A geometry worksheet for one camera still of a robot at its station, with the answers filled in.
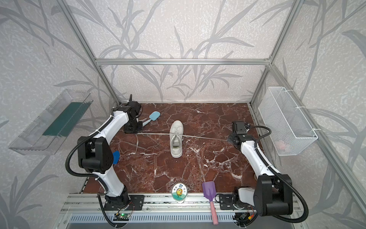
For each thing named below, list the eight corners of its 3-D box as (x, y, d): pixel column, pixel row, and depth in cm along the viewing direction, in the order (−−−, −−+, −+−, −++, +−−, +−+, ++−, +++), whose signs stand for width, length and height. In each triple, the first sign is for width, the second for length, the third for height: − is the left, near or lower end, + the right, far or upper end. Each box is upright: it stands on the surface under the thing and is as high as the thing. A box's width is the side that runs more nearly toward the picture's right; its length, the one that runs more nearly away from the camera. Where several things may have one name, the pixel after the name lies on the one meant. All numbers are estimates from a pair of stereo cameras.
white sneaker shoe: (169, 158, 92) (167, 150, 84) (173, 124, 109) (171, 115, 101) (182, 158, 92) (181, 150, 84) (183, 124, 109) (183, 115, 101)
